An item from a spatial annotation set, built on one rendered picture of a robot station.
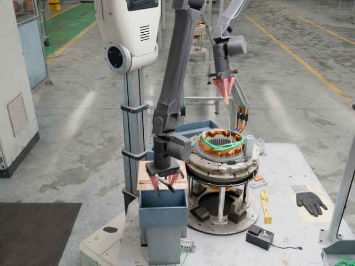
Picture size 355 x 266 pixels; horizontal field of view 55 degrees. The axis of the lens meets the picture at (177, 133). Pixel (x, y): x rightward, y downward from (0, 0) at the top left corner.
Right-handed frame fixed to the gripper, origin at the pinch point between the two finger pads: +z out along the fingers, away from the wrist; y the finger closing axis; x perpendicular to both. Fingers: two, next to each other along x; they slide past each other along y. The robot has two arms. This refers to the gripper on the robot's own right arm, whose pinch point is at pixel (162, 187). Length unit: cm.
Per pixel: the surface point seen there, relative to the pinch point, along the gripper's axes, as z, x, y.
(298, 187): 33, 14, 78
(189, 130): 9, 52, 35
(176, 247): 24.5, -5.5, 2.8
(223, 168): 2.0, 4.6, 27.0
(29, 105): 68, 273, -45
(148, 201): 10.3, 6.5, -3.4
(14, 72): 27, 258, -51
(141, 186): 4.9, 9.6, -4.8
